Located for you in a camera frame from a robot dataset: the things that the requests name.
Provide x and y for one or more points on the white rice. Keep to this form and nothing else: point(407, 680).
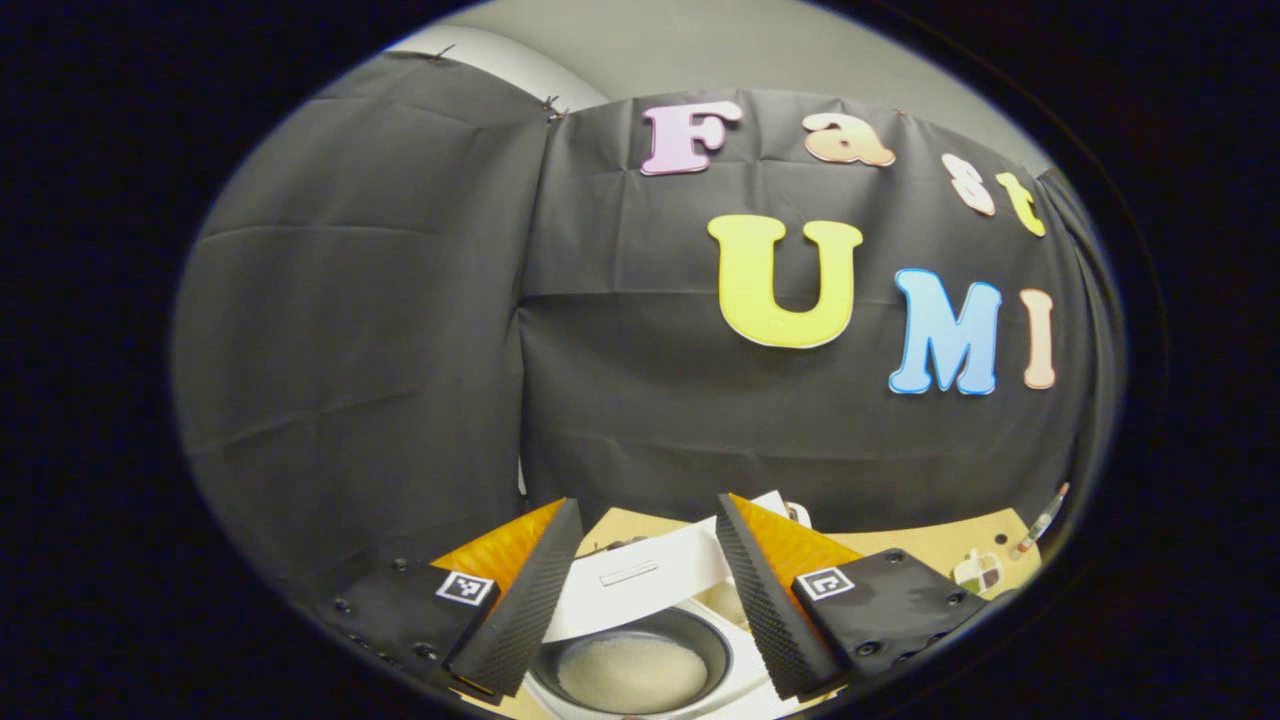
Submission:
point(632, 672)

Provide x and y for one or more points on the white divided bean dish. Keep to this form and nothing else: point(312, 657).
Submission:
point(978, 572)

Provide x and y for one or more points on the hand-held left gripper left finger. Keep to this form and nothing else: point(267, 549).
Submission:
point(530, 610)

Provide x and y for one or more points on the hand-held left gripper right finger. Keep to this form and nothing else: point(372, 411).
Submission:
point(765, 600)

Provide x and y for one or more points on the white rice cooker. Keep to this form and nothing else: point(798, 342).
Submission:
point(650, 585)

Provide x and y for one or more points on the black backdrop cloth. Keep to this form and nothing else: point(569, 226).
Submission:
point(400, 300)

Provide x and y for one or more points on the clear plastic water bottle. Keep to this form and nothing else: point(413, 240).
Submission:
point(1040, 520)

